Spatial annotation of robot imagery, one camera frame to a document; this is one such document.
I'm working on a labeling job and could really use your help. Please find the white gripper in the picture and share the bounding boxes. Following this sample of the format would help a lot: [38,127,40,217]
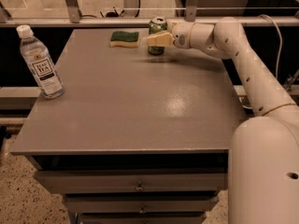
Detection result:
[147,21,193,49]

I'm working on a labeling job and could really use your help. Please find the green soda can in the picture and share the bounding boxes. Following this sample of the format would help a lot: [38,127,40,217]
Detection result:
[149,16,167,55]

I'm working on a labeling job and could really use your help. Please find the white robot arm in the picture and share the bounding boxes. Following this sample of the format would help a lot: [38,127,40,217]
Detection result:
[147,17,299,224]

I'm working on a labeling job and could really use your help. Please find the green and yellow sponge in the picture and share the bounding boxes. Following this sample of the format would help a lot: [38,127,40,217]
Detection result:
[109,31,139,48]

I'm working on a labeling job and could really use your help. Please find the grey metal railing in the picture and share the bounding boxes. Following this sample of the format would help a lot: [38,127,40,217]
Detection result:
[0,0,299,27]

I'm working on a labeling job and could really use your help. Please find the grey drawer cabinet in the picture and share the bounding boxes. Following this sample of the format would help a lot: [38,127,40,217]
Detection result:
[10,27,247,224]

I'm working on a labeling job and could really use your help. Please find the clear tea water bottle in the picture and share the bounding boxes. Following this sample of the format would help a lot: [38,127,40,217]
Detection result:
[16,25,64,99]

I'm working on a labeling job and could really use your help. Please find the top grey drawer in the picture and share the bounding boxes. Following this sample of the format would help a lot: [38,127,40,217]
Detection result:
[34,170,227,194]

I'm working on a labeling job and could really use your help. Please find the grey drawer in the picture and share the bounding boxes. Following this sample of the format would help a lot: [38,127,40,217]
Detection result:
[80,213,206,224]
[34,170,227,194]
[63,192,219,214]

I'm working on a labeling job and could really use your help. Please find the middle grey drawer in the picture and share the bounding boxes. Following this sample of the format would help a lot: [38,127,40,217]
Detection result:
[63,192,219,214]

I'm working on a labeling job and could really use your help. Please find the bottom grey drawer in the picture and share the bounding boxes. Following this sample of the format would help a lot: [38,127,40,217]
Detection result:
[80,213,206,224]

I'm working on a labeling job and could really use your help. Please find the white cable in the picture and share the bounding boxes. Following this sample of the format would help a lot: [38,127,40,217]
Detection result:
[258,13,284,79]

